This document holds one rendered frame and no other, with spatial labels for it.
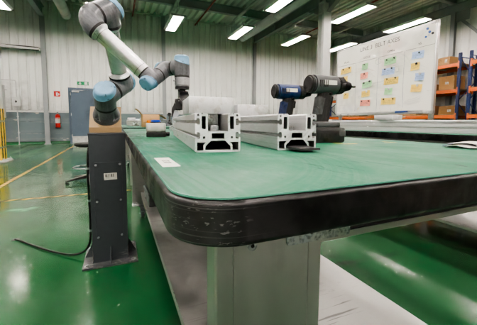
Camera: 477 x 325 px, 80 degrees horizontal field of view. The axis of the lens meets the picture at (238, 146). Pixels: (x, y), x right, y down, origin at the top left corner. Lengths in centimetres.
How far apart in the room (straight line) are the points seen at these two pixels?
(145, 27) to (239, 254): 1269
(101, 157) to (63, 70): 1084
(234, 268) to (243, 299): 5
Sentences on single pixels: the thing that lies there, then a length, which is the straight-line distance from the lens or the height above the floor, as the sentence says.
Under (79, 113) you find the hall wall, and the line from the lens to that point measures 1235.
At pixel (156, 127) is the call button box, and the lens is 124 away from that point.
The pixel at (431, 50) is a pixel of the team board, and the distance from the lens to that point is 387.
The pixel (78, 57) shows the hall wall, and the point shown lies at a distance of 1260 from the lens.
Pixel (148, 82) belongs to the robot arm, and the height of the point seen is 103.
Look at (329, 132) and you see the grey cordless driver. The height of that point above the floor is 81.
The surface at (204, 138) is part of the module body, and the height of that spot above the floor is 81.
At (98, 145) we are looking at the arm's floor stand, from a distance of 181.
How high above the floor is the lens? 85
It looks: 5 degrees down
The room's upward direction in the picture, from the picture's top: straight up
